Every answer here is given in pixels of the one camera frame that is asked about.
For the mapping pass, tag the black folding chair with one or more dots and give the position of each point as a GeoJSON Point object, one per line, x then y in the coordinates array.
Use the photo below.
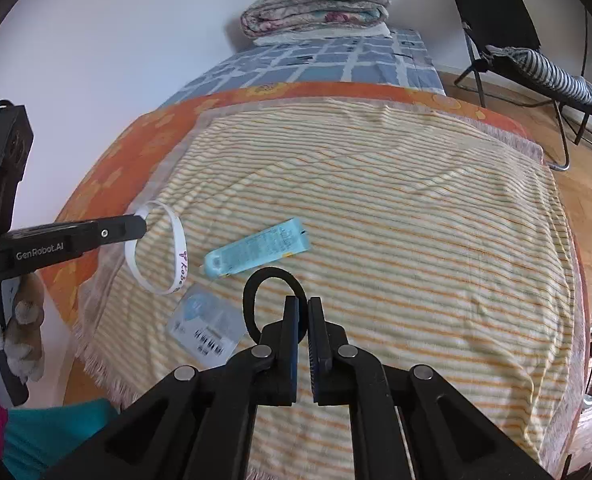
{"type": "Point", "coordinates": [491, 15]}

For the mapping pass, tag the folded floral quilt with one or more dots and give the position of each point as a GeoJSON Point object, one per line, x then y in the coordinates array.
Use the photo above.
{"type": "Point", "coordinates": [316, 5]}

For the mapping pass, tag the blue checkered bed sheet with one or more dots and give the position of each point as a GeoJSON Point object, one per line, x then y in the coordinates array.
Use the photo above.
{"type": "Point", "coordinates": [326, 60]}

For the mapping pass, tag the clear barcode packet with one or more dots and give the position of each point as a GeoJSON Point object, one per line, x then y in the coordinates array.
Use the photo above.
{"type": "Point", "coordinates": [201, 325]}

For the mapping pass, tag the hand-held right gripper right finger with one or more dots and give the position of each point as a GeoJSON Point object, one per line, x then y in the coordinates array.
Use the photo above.
{"type": "Point", "coordinates": [315, 340]}

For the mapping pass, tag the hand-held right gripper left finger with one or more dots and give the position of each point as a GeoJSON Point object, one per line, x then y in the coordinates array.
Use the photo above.
{"type": "Point", "coordinates": [292, 340]}

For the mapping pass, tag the light blue tube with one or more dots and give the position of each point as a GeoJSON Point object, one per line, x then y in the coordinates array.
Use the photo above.
{"type": "Point", "coordinates": [256, 249]}

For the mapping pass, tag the teal cloth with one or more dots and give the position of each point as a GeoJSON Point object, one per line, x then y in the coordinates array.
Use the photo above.
{"type": "Point", "coordinates": [51, 435]}

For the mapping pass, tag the person's left hand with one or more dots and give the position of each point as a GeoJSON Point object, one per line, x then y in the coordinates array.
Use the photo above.
{"type": "Point", "coordinates": [26, 330]}

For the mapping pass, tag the striped cushion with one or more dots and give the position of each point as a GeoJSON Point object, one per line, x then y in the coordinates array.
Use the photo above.
{"type": "Point", "coordinates": [551, 72]}

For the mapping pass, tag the white wristband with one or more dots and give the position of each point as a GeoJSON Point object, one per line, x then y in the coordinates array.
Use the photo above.
{"type": "Point", "coordinates": [184, 255]}

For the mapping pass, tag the yellow striped fringed cloth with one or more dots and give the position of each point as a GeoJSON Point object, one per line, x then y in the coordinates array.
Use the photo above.
{"type": "Point", "coordinates": [401, 260]}

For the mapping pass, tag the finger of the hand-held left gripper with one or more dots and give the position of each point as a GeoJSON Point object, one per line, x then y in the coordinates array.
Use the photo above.
{"type": "Point", "coordinates": [123, 229]}

